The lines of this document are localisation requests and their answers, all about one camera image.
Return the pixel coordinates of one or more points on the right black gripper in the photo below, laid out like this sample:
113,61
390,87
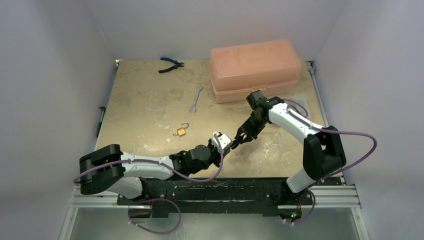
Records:
247,129

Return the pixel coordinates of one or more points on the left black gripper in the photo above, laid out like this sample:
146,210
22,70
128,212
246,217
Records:
210,145

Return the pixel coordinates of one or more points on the brass padlock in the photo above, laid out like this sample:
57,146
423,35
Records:
182,130

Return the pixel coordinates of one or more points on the black padlock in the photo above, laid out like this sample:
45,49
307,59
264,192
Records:
234,144

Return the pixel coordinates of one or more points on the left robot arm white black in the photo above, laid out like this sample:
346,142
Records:
113,170

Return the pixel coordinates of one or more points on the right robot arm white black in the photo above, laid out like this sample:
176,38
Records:
323,151

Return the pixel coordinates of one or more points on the clear plastic organizer box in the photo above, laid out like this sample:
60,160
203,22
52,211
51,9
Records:
300,104

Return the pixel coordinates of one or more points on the silver open-end wrench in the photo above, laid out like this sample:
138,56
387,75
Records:
193,108

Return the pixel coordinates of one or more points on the pink plastic toolbox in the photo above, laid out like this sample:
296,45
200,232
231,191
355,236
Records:
272,67

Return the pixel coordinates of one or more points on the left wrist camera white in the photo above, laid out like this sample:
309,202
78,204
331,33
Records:
221,141

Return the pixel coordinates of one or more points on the black mounting base plate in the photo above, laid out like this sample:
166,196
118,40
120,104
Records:
254,195

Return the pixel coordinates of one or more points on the aluminium frame rail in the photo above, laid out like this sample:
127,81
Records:
329,196

